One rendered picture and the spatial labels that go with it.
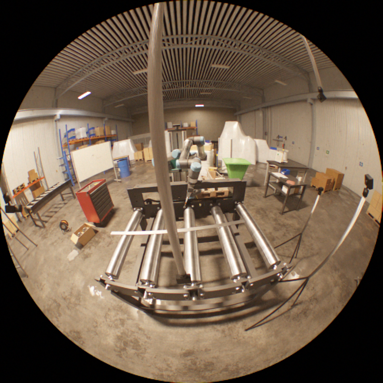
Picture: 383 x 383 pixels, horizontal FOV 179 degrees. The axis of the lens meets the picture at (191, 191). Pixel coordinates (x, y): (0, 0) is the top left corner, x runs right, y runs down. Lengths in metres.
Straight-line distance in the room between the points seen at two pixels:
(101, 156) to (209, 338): 5.98
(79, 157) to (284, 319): 6.41
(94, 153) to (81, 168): 0.82
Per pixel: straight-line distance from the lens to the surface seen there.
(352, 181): 10.25
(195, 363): 1.71
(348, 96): 10.55
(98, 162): 5.57
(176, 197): 1.31
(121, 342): 1.89
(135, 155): 11.11
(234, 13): 8.23
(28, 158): 10.67
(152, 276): 0.85
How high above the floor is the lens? 1.64
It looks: 26 degrees down
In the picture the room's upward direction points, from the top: 3 degrees counter-clockwise
